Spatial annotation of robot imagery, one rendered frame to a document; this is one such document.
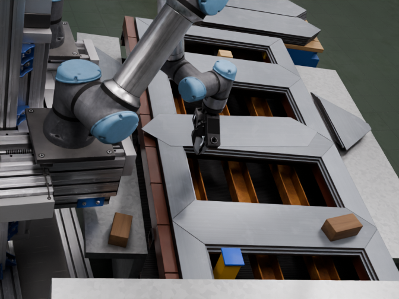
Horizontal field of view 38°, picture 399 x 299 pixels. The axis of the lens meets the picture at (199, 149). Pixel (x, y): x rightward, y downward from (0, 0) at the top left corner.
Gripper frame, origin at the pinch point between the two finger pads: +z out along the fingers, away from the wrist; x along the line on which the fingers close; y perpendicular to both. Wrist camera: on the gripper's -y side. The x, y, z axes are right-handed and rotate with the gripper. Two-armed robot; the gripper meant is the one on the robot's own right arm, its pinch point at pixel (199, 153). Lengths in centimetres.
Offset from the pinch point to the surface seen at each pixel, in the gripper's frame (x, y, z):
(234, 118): -20.9, 27.3, 5.0
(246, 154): -21.7, 8.3, 6.4
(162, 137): 10.2, 12.5, 4.9
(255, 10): -55, 120, 5
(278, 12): -68, 122, 4
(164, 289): 25, -66, -16
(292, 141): -42.9, 16.6, 5.1
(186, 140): 1.4, 11.9, 4.9
